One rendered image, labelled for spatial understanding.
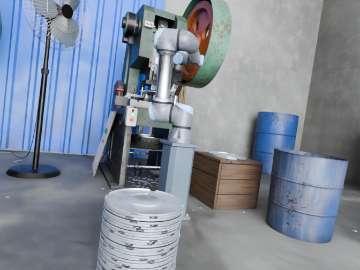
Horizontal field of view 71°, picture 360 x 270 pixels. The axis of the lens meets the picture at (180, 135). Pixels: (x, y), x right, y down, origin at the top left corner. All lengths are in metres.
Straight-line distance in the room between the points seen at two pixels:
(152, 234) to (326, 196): 1.06
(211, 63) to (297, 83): 3.04
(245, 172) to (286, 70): 3.22
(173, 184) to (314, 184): 0.78
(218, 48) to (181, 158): 1.07
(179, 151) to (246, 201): 0.75
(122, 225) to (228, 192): 1.10
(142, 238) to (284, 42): 4.39
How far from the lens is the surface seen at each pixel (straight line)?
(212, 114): 3.90
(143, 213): 0.87
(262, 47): 4.55
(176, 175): 1.46
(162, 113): 1.48
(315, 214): 1.64
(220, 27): 2.21
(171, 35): 1.48
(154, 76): 2.20
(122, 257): 0.92
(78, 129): 3.33
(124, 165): 1.98
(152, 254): 0.91
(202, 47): 2.40
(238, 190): 1.89
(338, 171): 1.65
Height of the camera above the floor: 0.57
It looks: 3 degrees down
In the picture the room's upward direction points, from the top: 8 degrees clockwise
